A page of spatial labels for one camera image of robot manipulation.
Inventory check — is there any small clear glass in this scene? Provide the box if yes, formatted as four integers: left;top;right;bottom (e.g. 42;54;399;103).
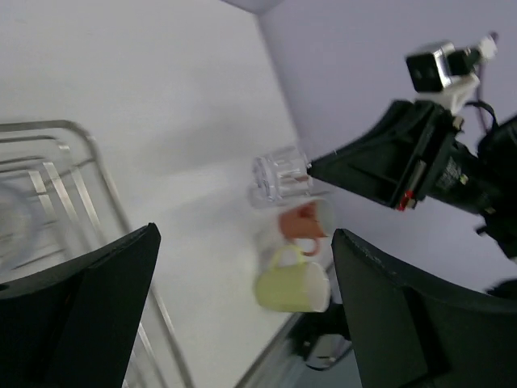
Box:
247;143;332;209

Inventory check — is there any metal wire dish rack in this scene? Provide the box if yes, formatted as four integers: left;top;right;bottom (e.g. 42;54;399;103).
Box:
1;120;194;387

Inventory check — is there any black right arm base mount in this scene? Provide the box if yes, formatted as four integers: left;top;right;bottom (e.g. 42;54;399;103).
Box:
288;302;353;372

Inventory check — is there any yellow-green ceramic mug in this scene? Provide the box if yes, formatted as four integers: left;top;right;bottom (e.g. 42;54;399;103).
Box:
254;245;331;313

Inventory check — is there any large clear glass tumbler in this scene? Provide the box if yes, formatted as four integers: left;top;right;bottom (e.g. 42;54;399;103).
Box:
1;182;40;273

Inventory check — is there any orange ceramic mug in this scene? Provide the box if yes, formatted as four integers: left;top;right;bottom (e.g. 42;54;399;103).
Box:
278;198;335;257

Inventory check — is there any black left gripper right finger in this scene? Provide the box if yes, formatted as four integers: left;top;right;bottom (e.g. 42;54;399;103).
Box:
332;230;516;387

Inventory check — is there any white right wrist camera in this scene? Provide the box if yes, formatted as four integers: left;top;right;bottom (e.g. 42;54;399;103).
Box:
405;32;498;114

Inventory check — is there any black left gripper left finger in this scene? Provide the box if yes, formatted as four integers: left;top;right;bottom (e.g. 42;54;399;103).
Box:
1;223;161;387

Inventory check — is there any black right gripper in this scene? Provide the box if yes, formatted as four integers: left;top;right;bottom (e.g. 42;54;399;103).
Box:
308;100;516;259

